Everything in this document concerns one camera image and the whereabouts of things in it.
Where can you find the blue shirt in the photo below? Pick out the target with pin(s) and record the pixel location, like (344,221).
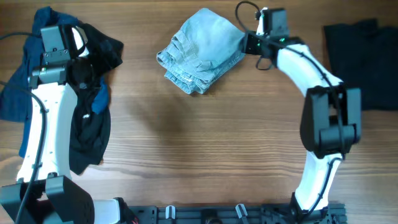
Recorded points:
(16,106)

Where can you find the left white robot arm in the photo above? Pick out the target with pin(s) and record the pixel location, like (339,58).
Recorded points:
(44,191)

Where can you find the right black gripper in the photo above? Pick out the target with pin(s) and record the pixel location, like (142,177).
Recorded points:
(248,42)

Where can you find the light blue denim shorts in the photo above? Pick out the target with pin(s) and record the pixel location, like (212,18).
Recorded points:
(204,48)

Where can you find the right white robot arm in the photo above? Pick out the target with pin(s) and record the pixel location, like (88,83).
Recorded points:
(331,117)

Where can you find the dark folded garment on right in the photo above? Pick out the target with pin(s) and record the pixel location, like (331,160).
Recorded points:
(364,55)

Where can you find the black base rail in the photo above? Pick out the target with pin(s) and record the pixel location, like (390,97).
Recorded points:
(335,213)

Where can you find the black garment on left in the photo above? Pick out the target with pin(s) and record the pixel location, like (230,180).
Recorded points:
(91,122)

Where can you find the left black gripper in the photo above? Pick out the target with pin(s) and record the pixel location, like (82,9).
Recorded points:
(84,84)

